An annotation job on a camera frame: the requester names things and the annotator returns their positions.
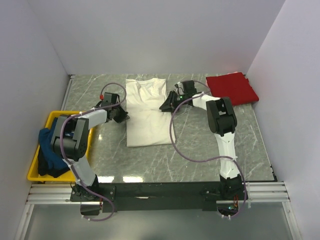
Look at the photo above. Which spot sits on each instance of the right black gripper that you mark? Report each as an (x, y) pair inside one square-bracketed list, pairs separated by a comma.
[(172, 100)]

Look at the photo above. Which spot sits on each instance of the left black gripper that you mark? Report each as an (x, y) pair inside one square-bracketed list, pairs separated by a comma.
[(117, 113)]

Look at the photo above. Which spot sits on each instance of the white t shirt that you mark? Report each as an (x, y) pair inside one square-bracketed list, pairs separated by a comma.
[(147, 124)]

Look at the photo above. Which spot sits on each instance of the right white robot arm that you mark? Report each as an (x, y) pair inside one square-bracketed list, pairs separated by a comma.
[(222, 123)]

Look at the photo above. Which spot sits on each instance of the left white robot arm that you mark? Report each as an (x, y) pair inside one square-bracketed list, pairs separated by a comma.
[(70, 140)]

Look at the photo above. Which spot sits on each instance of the folded red t shirt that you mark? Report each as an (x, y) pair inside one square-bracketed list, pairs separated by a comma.
[(234, 86)]

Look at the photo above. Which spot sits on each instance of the blue t shirt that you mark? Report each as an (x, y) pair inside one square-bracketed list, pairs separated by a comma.
[(54, 161)]

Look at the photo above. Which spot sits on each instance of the black base bar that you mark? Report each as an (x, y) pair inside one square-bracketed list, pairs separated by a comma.
[(143, 196)]

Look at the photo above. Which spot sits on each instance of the black garment in bin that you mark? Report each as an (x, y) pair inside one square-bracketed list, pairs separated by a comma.
[(43, 167)]

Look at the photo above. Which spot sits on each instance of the yellow plastic bin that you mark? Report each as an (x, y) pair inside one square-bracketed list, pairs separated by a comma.
[(66, 177)]

